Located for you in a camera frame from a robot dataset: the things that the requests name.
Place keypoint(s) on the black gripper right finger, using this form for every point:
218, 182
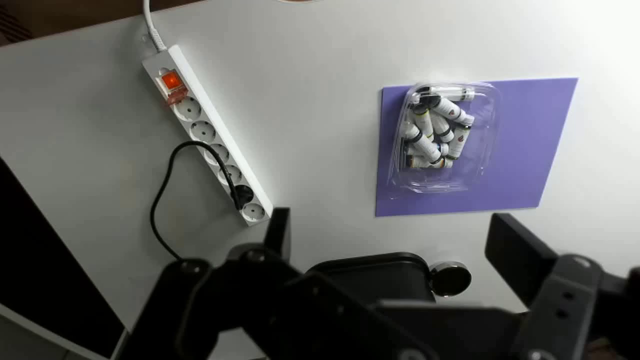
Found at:
517, 250

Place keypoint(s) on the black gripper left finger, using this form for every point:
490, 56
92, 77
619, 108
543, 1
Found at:
277, 233

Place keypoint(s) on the small bottle blue band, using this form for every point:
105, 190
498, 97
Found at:
423, 152

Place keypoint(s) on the clear plastic container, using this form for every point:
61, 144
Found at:
480, 156

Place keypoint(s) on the black plug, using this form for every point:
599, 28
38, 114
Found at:
243, 195

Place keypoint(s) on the small round dark dish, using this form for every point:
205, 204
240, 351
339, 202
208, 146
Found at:
453, 281

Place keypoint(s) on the purple mat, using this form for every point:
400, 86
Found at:
520, 152

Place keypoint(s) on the white power strip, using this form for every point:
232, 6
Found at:
201, 127

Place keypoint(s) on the small bottle dark cap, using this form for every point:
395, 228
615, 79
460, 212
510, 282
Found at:
413, 127

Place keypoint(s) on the small bottle brown cap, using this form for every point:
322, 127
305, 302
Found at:
418, 99

